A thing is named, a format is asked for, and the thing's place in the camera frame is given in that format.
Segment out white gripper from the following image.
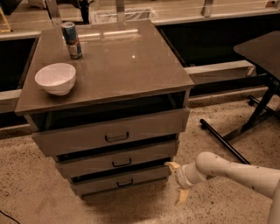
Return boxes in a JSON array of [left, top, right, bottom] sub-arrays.
[[164, 162, 201, 205]]

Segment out grey bottom drawer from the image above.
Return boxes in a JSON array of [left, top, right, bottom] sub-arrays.
[[71, 165, 170, 197]]

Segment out grey drawer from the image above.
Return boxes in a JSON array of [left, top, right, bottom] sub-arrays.
[[31, 108, 190, 156], [56, 140, 178, 179], [71, 165, 170, 197]]

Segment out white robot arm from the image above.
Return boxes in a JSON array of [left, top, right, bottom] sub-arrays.
[[164, 151, 280, 224]]

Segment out grey middle drawer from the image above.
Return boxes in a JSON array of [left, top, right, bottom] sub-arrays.
[[56, 140, 178, 179]]

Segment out grey drawer cabinet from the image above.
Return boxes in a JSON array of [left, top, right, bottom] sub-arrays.
[[15, 20, 193, 186]]

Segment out grey top drawer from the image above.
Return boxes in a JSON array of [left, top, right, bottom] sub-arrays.
[[31, 108, 190, 156]]

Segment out black side table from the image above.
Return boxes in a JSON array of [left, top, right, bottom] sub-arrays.
[[200, 31, 280, 165]]

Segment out white ceramic bowl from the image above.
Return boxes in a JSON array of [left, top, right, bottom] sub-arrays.
[[35, 63, 76, 95]]

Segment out blue silver drink can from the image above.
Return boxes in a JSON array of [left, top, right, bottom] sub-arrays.
[[61, 22, 82, 60]]

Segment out yellow object at edge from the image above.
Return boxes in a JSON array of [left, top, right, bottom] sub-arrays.
[[0, 6, 11, 33]]

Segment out white wire basket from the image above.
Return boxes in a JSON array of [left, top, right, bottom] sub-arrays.
[[89, 7, 158, 24]]

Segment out black floor cable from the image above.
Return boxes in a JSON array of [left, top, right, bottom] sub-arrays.
[[0, 209, 21, 224]]

